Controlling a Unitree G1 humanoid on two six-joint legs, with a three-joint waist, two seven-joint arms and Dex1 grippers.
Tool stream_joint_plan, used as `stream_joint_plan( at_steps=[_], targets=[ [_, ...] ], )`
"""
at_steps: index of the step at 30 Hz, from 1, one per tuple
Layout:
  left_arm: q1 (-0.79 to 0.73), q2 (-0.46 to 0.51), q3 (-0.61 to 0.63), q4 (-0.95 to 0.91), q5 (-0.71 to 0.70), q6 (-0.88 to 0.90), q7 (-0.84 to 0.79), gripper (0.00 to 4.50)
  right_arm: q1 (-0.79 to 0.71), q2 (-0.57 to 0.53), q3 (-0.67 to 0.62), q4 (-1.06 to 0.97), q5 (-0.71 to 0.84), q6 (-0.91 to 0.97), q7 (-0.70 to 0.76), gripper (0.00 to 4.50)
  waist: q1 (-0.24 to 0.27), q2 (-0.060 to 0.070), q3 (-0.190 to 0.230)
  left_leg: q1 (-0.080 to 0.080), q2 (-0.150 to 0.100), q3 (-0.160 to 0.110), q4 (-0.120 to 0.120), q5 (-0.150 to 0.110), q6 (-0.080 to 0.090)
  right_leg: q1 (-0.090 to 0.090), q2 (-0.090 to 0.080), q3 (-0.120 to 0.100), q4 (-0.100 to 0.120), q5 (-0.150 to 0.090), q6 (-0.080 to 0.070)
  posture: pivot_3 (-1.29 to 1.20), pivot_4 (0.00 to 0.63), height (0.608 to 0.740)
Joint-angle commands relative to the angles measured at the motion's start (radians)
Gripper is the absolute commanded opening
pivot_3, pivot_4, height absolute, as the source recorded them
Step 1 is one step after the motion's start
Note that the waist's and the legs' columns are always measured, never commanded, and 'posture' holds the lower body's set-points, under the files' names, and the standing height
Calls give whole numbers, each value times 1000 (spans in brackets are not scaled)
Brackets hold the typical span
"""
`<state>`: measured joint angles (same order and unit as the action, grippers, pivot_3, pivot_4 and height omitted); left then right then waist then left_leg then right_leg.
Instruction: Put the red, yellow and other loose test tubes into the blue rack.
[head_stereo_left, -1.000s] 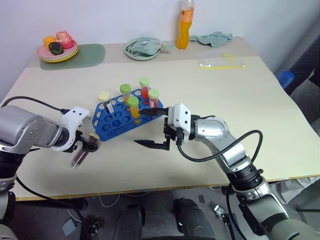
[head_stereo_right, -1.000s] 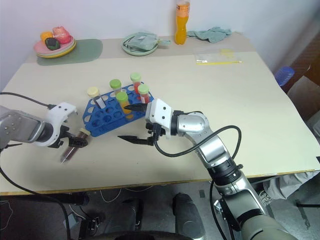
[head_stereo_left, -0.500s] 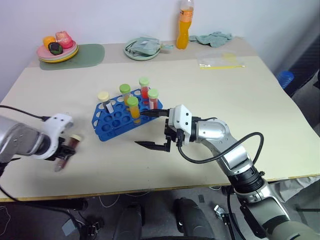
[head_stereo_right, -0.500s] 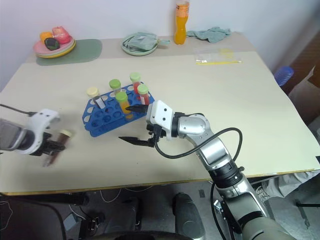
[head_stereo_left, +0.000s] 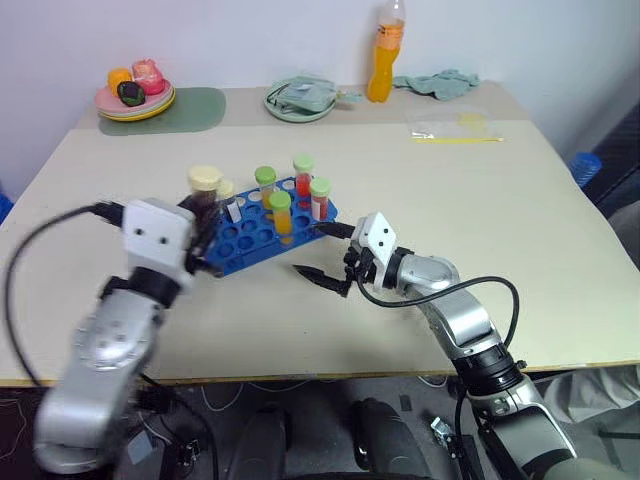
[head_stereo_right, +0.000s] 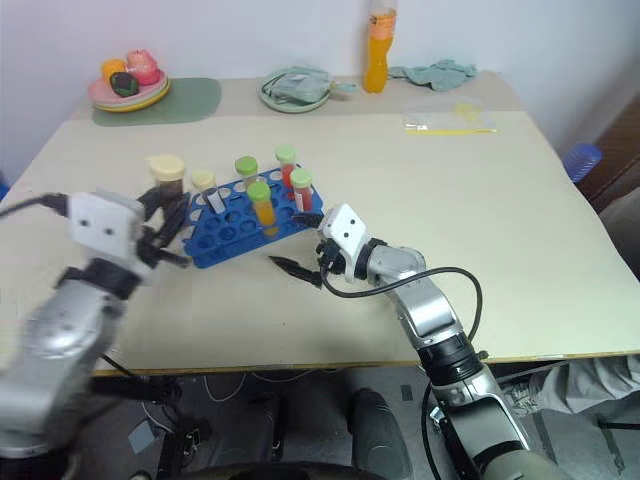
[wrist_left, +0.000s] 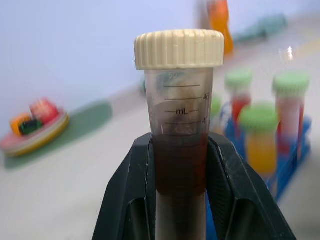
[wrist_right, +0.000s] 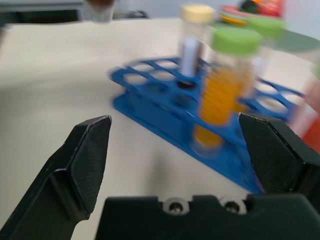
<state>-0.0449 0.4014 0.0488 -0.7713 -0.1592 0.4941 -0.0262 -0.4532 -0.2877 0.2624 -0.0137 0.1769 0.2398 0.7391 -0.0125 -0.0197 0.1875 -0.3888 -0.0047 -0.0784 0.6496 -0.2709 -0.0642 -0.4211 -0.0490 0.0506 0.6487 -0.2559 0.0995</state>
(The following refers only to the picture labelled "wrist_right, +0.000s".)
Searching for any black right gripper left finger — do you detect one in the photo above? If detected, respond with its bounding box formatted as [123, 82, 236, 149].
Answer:
[0, 115, 113, 240]

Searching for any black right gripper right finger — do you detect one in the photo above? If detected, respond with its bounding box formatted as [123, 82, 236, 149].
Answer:
[237, 112, 320, 198]

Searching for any red liquid test tube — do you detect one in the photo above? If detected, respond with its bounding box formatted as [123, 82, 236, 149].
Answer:
[291, 59, 320, 151]

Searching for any green-capped yellow liquid test tube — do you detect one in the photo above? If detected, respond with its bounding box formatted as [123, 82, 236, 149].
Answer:
[191, 27, 263, 158]

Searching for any blue test tube rack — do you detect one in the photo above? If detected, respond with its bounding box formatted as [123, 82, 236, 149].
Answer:
[107, 57, 308, 196]

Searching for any green-capped clear test tube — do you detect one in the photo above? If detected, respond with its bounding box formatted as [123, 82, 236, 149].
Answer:
[247, 17, 287, 85]

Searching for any yellow-capped clear test tube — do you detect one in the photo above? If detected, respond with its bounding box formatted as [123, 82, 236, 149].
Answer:
[178, 4, 217, 83]

